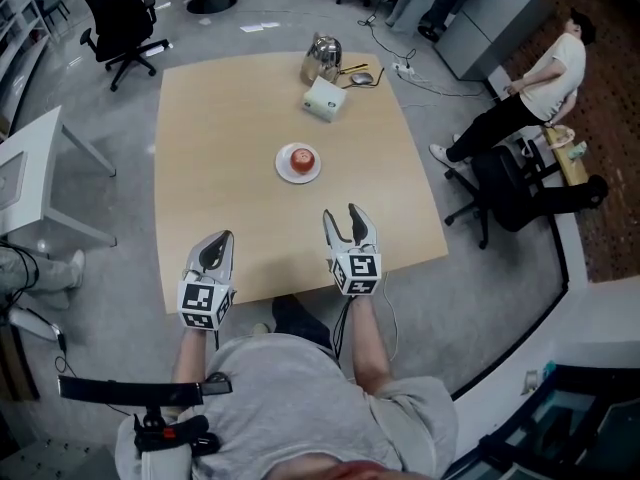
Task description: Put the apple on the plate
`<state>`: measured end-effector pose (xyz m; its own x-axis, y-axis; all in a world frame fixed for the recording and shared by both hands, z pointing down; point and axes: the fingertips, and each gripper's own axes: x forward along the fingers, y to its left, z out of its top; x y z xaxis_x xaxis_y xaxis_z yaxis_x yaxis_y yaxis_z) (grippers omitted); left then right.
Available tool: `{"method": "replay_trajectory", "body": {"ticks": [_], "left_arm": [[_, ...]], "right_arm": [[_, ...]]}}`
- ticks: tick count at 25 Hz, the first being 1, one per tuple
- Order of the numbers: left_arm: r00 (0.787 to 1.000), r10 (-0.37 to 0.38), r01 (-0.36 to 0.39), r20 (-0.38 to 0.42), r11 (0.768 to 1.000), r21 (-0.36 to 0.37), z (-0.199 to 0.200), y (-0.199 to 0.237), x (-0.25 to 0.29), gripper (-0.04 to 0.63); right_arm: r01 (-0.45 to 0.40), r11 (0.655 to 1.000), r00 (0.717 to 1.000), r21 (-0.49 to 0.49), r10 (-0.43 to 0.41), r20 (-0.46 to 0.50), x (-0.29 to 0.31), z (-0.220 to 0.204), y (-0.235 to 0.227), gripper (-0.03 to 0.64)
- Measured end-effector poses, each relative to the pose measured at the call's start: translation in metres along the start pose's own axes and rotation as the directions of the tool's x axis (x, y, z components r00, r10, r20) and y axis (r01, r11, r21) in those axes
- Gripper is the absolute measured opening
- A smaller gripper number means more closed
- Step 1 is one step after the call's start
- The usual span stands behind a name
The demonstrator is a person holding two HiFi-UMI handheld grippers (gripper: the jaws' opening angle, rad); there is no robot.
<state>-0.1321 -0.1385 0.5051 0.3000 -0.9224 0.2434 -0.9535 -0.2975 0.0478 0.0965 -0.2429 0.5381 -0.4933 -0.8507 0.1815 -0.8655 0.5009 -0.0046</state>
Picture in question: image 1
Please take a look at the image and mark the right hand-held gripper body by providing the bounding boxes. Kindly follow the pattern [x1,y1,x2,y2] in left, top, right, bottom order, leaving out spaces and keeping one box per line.
[327,240,385,300]

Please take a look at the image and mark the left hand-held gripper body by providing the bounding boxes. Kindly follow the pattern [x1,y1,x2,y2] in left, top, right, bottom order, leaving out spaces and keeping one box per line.
[176,261,238,332]

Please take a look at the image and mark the white plate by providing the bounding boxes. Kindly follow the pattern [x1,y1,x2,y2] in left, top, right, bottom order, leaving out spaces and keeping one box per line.
[274,141,322,186]

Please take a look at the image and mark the red apple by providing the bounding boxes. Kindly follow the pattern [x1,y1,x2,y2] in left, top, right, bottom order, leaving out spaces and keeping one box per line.
[289,147,318,175]

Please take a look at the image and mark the person's right forearm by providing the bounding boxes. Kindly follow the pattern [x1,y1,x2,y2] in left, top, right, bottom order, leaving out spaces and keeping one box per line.
[346,295,394,390]

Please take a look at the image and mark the person's left forearm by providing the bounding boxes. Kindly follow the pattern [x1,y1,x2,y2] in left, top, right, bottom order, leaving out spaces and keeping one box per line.
[171,324,217,385]

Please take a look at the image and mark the black flat bar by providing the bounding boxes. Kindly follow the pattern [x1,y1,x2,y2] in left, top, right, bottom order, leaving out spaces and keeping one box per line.
[57,372,234,410]

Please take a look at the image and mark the white tissue box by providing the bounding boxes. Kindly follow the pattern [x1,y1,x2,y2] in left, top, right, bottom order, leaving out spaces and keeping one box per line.
[301,74,349,124]

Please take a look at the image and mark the black waist-mounted device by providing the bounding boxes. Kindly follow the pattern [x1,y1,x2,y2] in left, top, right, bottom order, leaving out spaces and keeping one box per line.
[131,406,222,455]

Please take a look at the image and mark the person's grey shirt torso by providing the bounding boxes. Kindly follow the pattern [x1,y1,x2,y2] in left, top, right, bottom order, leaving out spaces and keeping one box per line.
[114,332,460,480]

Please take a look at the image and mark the black office chair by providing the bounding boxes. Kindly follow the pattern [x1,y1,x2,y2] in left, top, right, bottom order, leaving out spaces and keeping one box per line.
[443,139,611,251]
[79,0,175,93]

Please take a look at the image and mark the silver metal kettle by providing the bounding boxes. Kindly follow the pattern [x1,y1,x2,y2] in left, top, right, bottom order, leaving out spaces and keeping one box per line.
[299,31,344,86]

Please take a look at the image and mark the white desk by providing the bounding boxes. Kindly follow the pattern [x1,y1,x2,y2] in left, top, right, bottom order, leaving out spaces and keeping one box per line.
[0,104,118,250]

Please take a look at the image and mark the wooden bench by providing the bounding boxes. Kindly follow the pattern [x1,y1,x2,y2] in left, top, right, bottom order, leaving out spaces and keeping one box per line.
[543,124,590,187]

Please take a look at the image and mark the white paper sheets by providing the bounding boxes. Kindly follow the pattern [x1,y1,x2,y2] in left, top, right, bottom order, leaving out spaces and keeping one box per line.
[239,19,280,34]

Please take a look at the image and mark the grey metal cabinet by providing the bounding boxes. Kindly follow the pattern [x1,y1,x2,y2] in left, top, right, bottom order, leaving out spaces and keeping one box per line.
[431,0,555,83]

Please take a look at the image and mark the white shelving unit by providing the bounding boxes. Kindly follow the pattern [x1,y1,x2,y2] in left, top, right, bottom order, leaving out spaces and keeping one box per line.
[0,0,87,130]

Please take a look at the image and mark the white cable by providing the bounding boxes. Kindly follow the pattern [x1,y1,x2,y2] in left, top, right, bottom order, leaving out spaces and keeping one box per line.
[381,271,402,365]

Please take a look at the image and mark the black cable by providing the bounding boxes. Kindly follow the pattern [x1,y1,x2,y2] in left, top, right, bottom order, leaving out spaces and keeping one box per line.
[331,296,355,370]

